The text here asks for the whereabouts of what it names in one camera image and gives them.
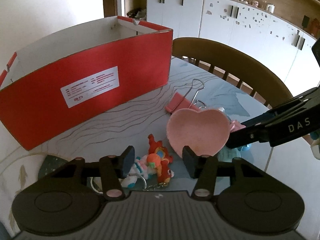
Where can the red binder clip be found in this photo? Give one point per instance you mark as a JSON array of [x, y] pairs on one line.
[[188, 100]]

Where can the blue gloved right hand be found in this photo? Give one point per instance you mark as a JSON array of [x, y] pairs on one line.
[[315, 144]]

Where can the pink blue toy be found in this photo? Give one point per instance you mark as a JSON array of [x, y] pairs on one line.
[[235, 126]]

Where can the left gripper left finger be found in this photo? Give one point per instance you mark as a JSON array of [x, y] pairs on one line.
[[113, 168]]

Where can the teal round toy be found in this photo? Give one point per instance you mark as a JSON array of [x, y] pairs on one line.
[[227, 154]]

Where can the wooden chair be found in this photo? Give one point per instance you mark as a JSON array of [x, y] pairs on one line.
[[247, 69]]

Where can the red figure keychain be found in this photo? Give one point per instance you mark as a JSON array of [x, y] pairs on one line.
[[159, 159]]

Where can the pink heart dish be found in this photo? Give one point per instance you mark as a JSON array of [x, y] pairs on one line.
[[205, 132]]

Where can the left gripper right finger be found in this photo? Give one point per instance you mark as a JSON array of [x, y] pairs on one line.
[[204, 169]]

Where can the white wall cabinet unit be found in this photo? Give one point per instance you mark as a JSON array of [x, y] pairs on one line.
[[277, 33]]

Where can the white plush keychain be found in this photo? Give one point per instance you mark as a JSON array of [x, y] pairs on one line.
[[139, 171]]

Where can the red cardboard box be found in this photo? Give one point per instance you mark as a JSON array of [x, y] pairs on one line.
[[75, 74]]

